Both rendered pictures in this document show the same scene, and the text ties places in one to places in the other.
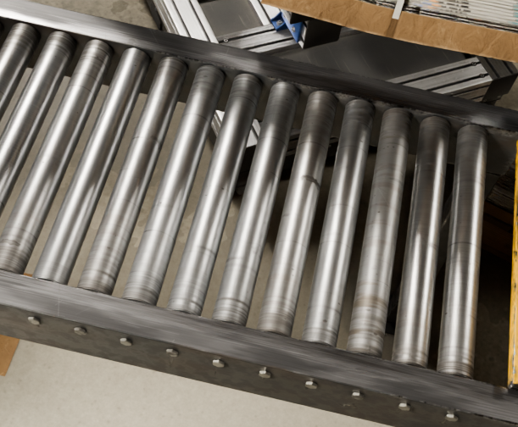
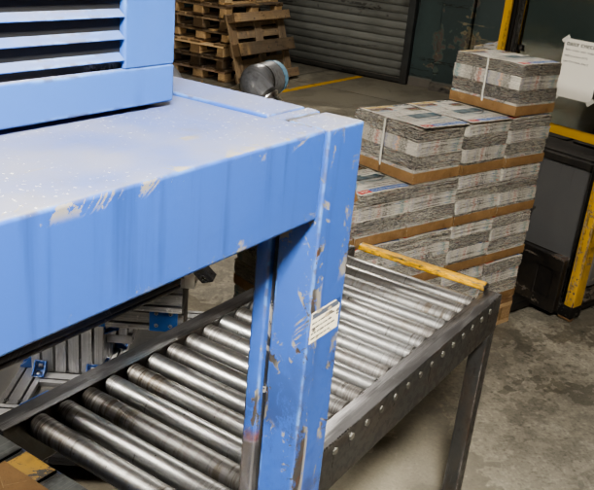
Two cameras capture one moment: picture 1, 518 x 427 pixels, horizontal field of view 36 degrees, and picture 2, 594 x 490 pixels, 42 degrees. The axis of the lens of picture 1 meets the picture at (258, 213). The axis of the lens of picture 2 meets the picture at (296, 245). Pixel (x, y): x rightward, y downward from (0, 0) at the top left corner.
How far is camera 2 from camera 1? 173 cm
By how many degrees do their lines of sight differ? 56
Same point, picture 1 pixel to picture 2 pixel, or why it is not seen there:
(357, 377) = (468, 318)
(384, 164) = (351, 280)
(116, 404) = not seen: outside the picture
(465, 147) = (352, 261)
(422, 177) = (364, 274)
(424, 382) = (474, 305)
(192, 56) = (244, 302)
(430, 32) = not seen: hidden behind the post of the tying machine
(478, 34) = not seen: hidden behind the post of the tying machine
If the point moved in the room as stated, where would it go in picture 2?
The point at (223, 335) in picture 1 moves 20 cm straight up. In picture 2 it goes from (433, 341) to (445, 269)
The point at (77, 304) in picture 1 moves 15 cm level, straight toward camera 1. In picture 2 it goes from (398, 373) to (462, 381)
